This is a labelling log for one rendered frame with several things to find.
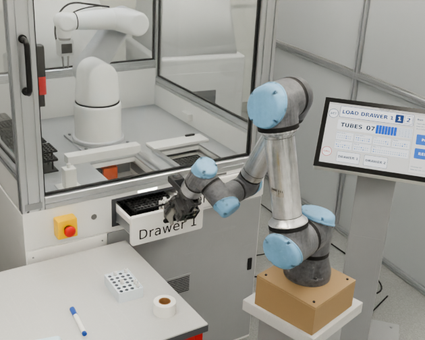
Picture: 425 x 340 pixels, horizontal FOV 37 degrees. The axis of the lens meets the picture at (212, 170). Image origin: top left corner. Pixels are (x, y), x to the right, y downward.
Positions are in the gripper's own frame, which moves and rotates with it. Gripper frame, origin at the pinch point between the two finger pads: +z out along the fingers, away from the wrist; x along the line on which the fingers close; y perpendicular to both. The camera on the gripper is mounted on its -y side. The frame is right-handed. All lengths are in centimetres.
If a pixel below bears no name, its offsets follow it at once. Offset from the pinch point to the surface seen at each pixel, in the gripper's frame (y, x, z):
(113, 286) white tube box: 19.4, -29.1, 0.5
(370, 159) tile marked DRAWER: 3, 87, -14
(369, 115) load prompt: -14, 93, -19
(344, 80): -84, 176, 53
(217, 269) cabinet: 10, 34, 45
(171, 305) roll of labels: 34.1, -18.3, -10.2
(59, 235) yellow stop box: -7.7, -36.1, 12.0
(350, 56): -91, 176, 39
